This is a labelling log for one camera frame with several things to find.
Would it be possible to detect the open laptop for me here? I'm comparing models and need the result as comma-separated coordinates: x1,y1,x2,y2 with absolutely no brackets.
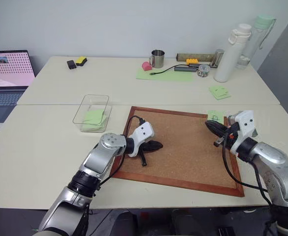
0,50,36,123

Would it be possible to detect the steel mug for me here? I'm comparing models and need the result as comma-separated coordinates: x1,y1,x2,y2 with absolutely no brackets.
148,49,165,68

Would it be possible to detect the green sticky note stack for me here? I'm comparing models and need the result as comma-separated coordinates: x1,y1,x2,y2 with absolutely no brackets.
208,85,232,102

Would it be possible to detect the green note with black drawing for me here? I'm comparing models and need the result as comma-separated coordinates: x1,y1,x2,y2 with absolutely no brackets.
207,109,225,124

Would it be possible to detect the plain green sticky note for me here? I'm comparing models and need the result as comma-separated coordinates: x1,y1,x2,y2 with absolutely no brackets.
83,109,105,125
81,115,109,131

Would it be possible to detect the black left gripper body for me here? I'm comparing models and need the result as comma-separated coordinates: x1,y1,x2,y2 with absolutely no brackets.
139,140,153,153

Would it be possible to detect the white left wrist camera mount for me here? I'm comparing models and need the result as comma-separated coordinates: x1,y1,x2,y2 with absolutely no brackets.
128,121,156,158

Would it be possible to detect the wood-framed cork board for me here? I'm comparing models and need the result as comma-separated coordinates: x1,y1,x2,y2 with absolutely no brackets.
111,106,245,198

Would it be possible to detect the small metal cylinder can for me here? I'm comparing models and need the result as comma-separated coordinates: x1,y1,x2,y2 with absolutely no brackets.
211,49,225,68

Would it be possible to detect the yellow black board eraser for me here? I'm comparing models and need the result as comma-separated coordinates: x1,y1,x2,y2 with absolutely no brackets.
75,56,88,67

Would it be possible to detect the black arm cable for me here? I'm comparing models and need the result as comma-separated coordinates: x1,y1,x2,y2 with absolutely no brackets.
99,115,146,189
221,134,273,207

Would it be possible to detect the clear bottle with green lid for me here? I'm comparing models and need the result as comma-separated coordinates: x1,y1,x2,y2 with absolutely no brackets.
235,15,277,70

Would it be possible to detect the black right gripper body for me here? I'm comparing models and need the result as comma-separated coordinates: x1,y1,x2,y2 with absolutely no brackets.
219,122,241,148

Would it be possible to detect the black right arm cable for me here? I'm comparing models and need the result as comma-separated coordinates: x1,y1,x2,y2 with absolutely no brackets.
221,134,273,207

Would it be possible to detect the black USB cable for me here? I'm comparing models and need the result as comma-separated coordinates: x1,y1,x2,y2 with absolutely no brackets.
150,65,177,76

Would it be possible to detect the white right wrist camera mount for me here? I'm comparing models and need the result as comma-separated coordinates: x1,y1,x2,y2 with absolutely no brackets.
227,110,259,156

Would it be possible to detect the grey USB hub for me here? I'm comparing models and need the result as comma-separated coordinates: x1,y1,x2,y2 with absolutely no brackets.
174,64,199,73

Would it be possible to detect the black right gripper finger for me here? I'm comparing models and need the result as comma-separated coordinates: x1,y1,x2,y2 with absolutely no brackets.
205,125,224,139
205,120,227,131

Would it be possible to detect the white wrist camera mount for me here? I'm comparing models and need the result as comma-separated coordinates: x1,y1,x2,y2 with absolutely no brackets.
128,121,156,158
227,110,259,156

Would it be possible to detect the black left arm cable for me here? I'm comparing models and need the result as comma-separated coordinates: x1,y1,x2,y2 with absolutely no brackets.
99,115,146,189

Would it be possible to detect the clear plastic box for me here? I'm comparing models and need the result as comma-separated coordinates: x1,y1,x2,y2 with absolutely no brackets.
72,94,113,134

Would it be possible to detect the white water bottle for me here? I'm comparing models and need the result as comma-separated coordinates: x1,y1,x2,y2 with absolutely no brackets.
213,23,253,83

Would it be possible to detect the large green paper sheet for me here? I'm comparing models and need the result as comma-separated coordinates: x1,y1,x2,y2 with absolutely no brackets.
135,68,195,83

